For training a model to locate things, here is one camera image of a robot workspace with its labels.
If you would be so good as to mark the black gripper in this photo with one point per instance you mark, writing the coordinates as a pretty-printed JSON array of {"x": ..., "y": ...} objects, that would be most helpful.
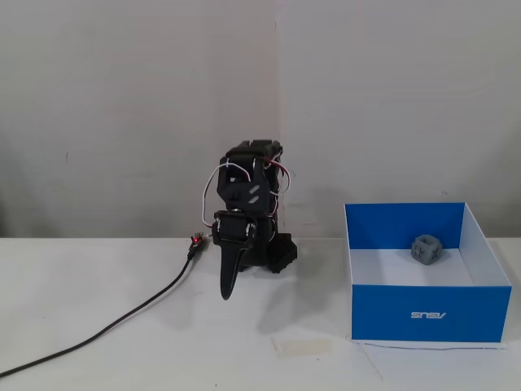
[{"x": 230, "y": 230}]

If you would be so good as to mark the gray cube block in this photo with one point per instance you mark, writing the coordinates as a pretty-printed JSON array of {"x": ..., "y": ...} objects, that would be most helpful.
[{"x": 426, "y": 250}]

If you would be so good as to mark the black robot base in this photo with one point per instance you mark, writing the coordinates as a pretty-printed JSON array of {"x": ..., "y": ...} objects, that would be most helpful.
[{"x": 285, "y": 252}]

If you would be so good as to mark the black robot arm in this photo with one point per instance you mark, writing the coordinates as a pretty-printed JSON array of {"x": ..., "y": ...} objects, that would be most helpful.
[{"x": 248, "y": 183}]

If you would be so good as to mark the blue cardboard box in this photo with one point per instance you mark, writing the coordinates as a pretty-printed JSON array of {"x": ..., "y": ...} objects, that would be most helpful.
[{"x": 427, "y": 311}]

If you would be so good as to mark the small controller board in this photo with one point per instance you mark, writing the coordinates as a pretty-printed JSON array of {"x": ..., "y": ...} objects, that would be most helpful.
[{"x": 198, "y": 241}]

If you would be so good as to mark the clear tape strip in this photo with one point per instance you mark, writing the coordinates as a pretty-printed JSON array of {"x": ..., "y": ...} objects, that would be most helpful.
[{"x": 303, "y": 346}]

